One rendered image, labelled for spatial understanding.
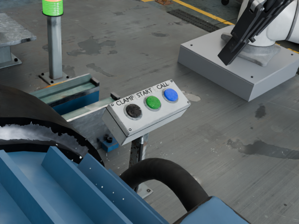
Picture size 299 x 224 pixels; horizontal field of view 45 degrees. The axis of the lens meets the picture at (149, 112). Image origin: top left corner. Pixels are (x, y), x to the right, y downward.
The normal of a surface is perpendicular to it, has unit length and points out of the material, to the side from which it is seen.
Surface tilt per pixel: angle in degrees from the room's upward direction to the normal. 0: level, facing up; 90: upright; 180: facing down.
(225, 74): 90
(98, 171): 45
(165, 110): 24
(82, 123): 90
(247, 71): 3
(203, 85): 0
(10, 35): 0
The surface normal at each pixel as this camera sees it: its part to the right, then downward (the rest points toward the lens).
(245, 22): -0.79, 0.44
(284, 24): -0.21, 0.54
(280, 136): 0.12, -0.81
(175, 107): 0.38, -0.54
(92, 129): 0.68, 0.49
